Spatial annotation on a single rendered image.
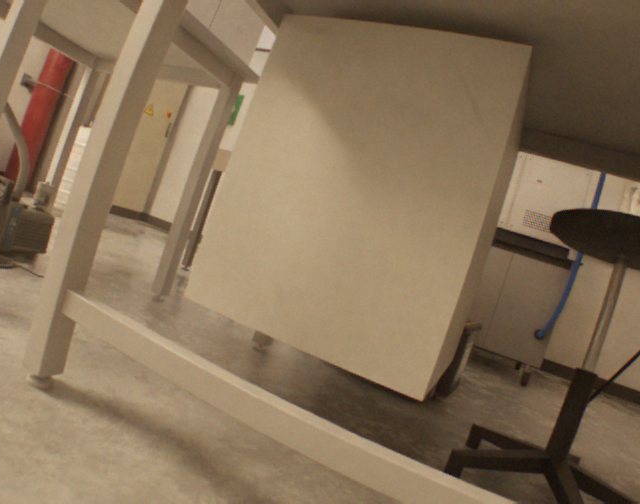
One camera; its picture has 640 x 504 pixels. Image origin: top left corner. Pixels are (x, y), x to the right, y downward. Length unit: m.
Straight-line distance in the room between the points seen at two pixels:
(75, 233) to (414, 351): 0.57
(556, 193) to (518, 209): 0.24
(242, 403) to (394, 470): 0.19
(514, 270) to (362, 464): 2.13
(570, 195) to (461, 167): 2.00
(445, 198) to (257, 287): 0.37
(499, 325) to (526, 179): 0.85
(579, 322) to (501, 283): 1.39
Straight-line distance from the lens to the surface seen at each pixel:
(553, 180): 2.73
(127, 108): 0.77
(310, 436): 0.53
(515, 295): 2.55
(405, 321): 0.73
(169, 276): 1.65
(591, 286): 3.84
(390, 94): 0.82
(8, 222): 1.69
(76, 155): 3.26
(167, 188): 5.20
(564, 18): 0.87
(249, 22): 1.75
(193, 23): 1.45
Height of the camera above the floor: 0.37
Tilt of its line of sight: 1 degrees up
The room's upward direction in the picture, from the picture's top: 19 degrees clockwise
